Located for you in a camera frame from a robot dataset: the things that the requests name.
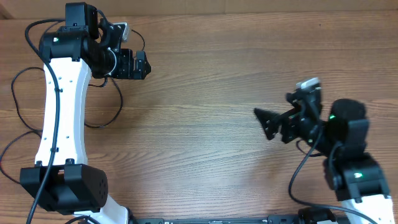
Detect short black usb cable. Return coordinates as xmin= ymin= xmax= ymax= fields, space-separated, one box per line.
xmin=40 ymin=20 xmax=146 ymax=52

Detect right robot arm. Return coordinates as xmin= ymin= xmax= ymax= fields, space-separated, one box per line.
xmin=254 ymin=91 xmax=395 ymax=223

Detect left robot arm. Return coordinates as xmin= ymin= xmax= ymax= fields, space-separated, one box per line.
xmin=20 ymin=2 xmax=151 ymax=223

